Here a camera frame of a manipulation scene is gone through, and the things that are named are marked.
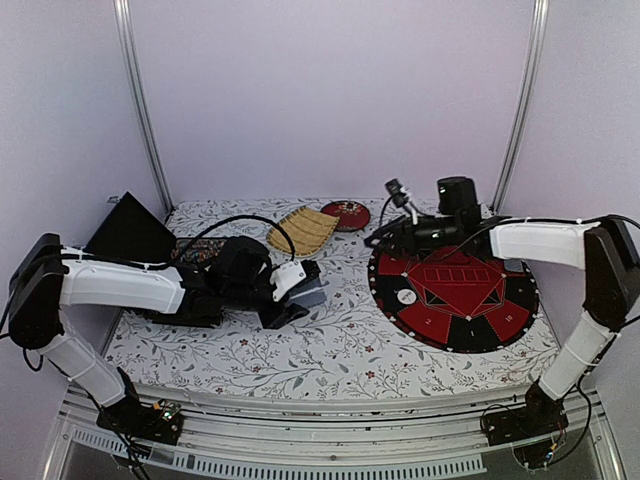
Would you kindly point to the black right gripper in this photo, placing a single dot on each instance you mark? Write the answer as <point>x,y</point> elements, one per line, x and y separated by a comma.
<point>403,235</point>

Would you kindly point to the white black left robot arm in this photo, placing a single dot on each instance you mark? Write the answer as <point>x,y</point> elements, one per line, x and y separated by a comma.
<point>52,276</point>

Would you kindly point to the woven bamboo tray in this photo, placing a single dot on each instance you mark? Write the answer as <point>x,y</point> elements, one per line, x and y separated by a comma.
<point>308,229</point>

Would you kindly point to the black poker set case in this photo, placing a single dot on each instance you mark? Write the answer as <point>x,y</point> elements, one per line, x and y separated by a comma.
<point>130,232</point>

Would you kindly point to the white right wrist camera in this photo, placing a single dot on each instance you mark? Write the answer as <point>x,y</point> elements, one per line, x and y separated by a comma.
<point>400,196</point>

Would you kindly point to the round red black poker mat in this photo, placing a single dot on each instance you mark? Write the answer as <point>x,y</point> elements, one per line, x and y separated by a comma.
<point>464,304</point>

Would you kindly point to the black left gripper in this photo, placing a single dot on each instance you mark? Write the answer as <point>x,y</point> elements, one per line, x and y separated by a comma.
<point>283,315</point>

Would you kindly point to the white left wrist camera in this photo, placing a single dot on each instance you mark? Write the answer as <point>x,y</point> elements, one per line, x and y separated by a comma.
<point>285,277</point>

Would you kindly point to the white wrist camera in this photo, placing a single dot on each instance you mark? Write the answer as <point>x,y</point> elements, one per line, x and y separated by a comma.
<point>285,277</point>
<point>400,196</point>

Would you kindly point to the red floral round plate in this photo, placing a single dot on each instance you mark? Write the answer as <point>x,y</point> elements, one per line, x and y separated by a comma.
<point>352,216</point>

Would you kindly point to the aluminium frame post right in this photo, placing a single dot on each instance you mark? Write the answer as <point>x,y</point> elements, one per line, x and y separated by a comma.
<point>531,67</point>

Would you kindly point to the white dealer button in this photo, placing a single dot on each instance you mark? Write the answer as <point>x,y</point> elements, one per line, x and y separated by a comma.
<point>406,296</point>

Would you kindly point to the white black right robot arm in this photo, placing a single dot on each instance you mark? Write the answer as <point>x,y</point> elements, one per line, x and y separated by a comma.
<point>601,256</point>

